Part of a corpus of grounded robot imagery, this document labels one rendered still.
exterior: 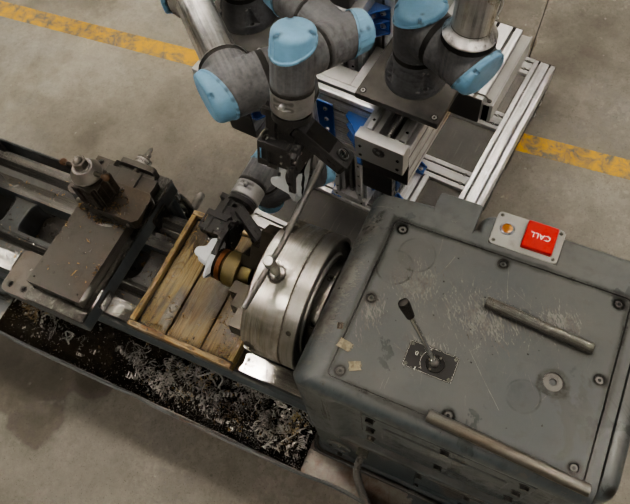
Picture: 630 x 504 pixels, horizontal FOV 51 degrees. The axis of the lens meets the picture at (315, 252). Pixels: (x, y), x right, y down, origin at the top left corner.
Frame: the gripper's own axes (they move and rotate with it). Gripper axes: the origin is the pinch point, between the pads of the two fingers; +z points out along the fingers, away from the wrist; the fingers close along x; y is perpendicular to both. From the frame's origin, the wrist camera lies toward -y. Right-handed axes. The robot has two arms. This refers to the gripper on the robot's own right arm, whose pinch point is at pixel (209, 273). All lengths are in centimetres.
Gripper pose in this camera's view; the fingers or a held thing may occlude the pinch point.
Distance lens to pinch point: 152.0
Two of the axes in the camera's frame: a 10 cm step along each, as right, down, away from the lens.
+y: -9.0, -3.5, 2.7
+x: -0.9, -4.5, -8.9
